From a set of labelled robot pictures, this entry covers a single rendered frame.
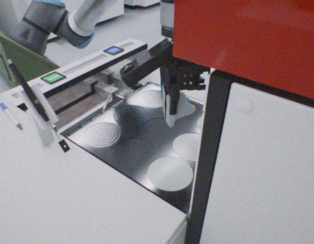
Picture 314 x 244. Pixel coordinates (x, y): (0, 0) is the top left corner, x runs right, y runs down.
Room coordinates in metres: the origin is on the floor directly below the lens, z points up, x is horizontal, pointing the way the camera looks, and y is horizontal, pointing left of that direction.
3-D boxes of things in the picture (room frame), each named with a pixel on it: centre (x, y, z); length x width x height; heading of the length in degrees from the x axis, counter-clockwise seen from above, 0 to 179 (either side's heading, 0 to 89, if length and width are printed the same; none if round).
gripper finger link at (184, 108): (0.45, -0.05, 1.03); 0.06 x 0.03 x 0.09; 103
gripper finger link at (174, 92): (0.44, -0.03, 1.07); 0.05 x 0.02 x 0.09; 13
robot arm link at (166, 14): (0.48, -0.04, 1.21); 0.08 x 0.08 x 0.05
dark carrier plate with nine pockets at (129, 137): (0.54, -0.01, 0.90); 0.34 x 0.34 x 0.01; 53
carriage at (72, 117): (0.68, 0.21, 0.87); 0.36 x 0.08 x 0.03; 143
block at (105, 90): (0.75, 0.17, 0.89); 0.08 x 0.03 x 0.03; 53
